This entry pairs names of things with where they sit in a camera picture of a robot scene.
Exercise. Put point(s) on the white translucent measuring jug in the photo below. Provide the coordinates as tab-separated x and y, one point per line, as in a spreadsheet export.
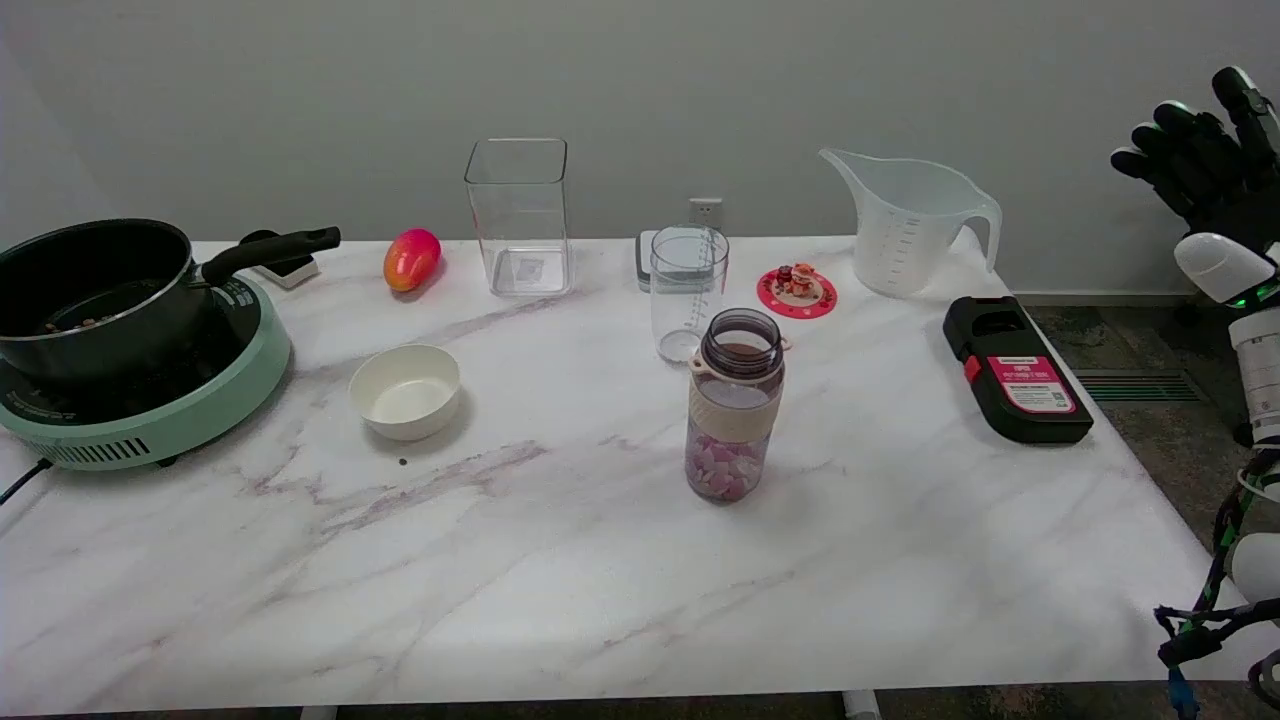
905	235

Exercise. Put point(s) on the clear cylindrical measuring cup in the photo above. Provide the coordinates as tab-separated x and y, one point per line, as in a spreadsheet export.
687	295

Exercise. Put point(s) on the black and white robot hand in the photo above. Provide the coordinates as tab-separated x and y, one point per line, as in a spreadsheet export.
1225	190

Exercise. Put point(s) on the white table leg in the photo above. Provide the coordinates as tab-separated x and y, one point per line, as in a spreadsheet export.
318	713
860	706

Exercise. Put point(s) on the clear square plastic container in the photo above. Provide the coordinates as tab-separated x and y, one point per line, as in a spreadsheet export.
520	225

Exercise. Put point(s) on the white bowl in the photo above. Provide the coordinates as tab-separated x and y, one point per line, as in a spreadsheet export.
405	392

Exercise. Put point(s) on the black case with red label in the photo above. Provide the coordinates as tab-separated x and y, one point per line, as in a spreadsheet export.
1015	370

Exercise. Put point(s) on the red coaster with figurines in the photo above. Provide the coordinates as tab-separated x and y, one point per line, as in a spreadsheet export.
797	293

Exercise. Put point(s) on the small grey and white box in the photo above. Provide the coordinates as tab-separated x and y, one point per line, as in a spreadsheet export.
643	262

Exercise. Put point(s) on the small white and black device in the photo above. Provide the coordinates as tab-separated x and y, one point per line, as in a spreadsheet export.
288	270

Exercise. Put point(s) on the purple bottle with candies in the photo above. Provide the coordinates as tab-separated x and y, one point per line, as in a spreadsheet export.
733	420

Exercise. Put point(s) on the white wall outlet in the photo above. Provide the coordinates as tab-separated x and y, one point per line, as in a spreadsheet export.
705	211

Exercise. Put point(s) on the floor vent grille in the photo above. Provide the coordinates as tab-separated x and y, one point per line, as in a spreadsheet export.
1138	386

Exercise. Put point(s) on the red and yellow mango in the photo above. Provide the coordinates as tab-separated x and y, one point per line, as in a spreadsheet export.
411	259

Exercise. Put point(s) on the mint green induction cooker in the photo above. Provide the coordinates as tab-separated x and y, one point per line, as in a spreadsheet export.
200	405

